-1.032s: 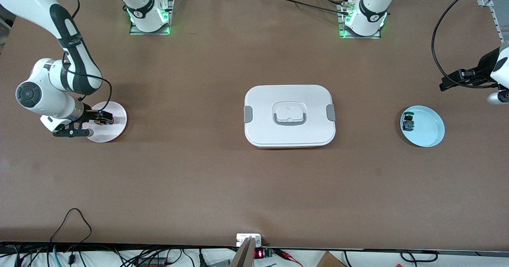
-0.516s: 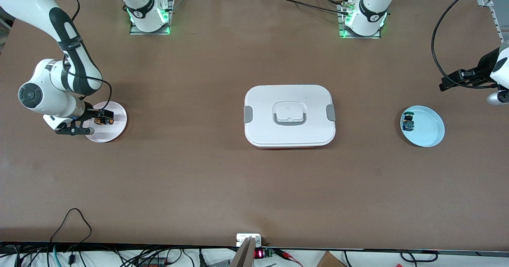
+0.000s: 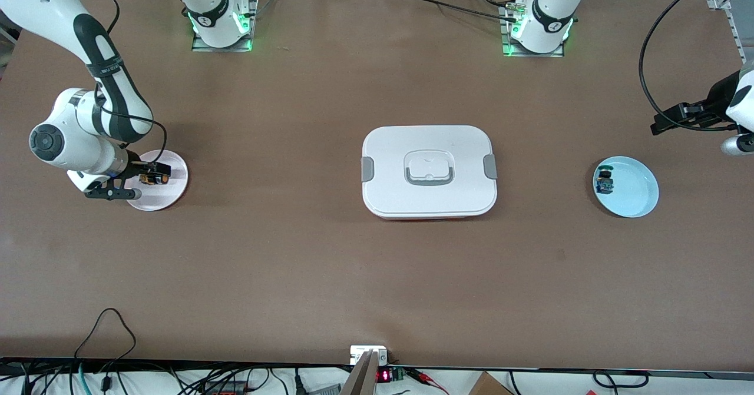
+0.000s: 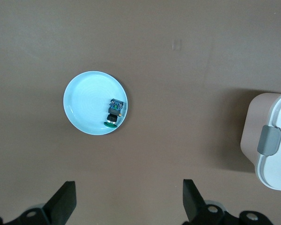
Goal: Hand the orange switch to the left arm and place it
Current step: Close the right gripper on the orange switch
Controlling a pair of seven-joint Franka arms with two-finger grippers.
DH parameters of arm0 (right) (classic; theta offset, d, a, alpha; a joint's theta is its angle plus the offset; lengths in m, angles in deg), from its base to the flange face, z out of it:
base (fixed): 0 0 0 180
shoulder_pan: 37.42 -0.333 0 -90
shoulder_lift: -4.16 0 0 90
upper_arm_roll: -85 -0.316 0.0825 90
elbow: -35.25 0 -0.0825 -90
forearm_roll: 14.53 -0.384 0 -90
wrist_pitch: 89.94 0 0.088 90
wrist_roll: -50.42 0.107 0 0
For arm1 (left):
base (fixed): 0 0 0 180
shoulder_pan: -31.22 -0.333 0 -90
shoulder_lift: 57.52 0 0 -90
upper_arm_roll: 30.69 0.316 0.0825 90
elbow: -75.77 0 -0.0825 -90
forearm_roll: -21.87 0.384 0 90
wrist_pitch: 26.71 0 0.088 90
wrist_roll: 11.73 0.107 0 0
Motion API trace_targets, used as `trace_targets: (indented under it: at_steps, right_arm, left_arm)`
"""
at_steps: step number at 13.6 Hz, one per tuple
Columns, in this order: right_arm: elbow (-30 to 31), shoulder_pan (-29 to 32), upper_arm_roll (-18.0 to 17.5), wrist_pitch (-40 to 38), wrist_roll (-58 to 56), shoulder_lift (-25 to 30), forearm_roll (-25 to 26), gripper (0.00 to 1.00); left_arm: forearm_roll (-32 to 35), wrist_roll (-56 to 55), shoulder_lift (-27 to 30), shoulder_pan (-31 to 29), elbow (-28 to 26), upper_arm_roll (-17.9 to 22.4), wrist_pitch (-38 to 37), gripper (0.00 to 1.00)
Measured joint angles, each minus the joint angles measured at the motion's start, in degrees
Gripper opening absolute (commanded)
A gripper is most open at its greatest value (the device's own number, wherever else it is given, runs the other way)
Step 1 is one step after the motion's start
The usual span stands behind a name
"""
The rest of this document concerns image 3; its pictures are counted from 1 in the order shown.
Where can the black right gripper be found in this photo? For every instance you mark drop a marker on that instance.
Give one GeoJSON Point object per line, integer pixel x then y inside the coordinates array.
{"type": "Point", "coordinates": [136, 168]}

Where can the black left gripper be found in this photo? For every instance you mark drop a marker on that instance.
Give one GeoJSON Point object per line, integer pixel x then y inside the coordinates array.
{"type": "Point", "coordinates": [717, 104]}

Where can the orange push-button switch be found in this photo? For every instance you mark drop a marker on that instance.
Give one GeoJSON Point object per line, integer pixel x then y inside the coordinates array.
{"type": "Point", "coordinates": [154, 179]}

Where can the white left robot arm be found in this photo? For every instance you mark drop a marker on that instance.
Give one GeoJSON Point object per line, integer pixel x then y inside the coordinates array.
{"type": "Point", "coordinates": [548, 18]}

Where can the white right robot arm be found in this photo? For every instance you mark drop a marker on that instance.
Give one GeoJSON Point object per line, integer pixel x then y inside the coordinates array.
{"type": "Point", "coordinates": [59, 142]}

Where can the pink round plate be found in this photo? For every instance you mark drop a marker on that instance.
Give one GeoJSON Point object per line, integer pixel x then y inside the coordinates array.
{"type": "Point", "coordinates": [171, 195]}

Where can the light blue round plate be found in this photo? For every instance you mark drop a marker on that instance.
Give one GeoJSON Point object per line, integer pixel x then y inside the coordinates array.
{"type": "Point", "coordinates": [635, 189]}

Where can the white lunch box grey clips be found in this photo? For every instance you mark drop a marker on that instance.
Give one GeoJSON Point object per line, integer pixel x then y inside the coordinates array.
{"type": "Point", "coordinates": [430, 198]}

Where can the red digit display board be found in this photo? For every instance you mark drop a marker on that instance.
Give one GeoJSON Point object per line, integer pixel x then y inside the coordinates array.
{"type": "Point", "coordinates": [384, 375]}

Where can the brown cardboard box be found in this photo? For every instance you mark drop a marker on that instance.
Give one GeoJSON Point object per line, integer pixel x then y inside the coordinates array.
{"type": "Point", "coordinates": [489, 385]}

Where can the red and black clip leads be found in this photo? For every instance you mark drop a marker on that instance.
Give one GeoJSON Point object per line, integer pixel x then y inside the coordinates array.
{"type": "Point", "coordinates": [427, 378]}

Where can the aluminium frame profile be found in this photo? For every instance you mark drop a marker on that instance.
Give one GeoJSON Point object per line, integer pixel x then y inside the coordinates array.
{"type": "Point", "coordinates": [733, 30]}

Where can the green push-button switch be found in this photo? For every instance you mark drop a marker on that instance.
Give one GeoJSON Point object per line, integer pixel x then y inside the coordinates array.
{"type": "Point", "coordinates": [604, 180]}

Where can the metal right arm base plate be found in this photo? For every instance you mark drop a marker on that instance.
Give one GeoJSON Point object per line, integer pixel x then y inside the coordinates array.
{"type": "Point", "coordinates": [203, 46]}

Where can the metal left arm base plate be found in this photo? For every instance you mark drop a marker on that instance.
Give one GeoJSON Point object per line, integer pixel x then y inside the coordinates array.
{"type": "Point", "coordinates": [511, 52]}

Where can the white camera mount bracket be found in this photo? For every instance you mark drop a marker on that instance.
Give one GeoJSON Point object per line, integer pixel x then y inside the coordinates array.
{"type": "Point", "coordinates": [359, 352]}

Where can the grey slanted metal post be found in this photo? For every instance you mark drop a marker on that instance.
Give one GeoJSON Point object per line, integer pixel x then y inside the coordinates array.
{"type": "Point", "coordinates": [360, 377]}

